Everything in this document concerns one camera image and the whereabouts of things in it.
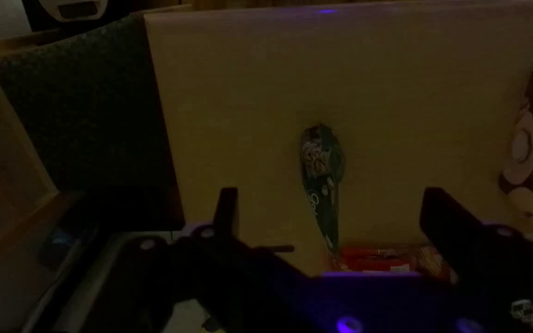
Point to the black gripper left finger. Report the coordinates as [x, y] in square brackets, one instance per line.
[226, 211]

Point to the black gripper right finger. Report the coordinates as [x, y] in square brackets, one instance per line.
[483, 253]

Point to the green snack sachet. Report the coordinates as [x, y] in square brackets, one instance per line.
[322, 170]

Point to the red snack packet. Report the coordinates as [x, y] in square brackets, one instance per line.
[374, 259]

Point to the dark grey fabric chair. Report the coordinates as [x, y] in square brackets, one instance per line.
[91, 107]

